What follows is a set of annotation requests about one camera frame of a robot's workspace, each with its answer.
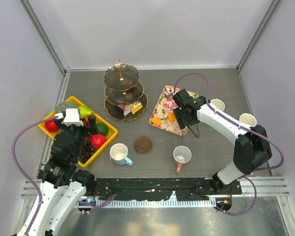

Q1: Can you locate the red pomegranate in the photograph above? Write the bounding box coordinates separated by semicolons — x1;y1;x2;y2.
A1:
90;134;106;149

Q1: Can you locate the red lychee strawberry bunch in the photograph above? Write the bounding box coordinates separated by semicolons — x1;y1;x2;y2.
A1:
84;118;90;127

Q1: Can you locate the green yellow pear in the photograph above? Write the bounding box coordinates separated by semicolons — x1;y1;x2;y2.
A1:
78;105;93;119

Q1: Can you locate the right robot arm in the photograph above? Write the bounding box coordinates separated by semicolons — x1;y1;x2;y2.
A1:
173;89;272;194

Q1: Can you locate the purple grape bunch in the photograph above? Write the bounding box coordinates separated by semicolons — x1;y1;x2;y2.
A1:
80;138;88;156

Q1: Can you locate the red apple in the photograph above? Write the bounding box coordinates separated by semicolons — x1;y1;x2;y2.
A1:
44;120;59;132

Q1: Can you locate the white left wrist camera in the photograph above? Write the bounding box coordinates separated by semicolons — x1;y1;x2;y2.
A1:
55;108;83;126

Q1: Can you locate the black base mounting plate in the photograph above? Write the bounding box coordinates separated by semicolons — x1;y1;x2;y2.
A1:
95;177;242;202

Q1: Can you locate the green netted melon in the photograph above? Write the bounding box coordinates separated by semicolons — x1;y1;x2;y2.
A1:
55;101;78;114

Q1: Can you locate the grey mug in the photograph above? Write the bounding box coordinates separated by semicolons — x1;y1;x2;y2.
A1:
239;113;257;127

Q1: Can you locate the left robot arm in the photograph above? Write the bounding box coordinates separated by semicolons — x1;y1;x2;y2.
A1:
17;112;98;236

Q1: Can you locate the green lime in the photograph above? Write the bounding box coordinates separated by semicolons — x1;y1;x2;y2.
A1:
96;122;109;136

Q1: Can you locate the chocolate cherry cake slice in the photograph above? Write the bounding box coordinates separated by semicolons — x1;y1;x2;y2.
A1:
164;88;175;98

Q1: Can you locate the black mug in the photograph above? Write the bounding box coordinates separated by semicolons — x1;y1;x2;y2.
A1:
210;99;225;111

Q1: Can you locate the light blue mug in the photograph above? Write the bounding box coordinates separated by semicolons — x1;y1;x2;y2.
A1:
110;143;133;166

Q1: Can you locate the white slotted cable duct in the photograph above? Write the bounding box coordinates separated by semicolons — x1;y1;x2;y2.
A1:
104;198;216;208

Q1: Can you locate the yellow triangle cake slice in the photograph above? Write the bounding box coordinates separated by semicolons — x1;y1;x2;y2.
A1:
131;101;143;115

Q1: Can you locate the three-tier black gold stand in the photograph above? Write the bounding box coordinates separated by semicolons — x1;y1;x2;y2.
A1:
104;60;148;121

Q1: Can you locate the orange fish pastry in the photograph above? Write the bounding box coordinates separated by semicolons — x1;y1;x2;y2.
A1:
151;117;162;126
168;112;176;122

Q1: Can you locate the pink mug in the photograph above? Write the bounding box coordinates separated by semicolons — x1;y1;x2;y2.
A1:
173;146;192;173

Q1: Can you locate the dark blue grape bunch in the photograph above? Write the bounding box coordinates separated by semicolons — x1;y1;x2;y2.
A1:
79;140;97;164

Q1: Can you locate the round wooden coaster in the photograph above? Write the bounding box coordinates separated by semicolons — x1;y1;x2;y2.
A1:
134;136;152;153

